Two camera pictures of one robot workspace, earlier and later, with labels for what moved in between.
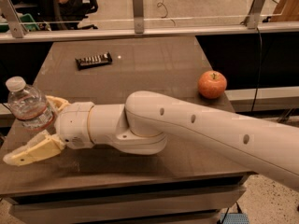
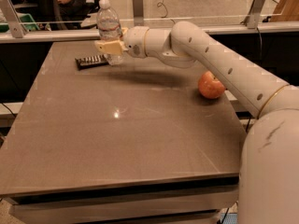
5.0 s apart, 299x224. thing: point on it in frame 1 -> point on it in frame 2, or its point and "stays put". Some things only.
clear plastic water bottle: [29, 105] -> [108, 27]
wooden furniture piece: [287, 8] stays put
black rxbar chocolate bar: [93, 61] stays put
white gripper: [74, 125] -> [135, 41]
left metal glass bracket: [17, 28] stays put
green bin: [27, 21] stays put
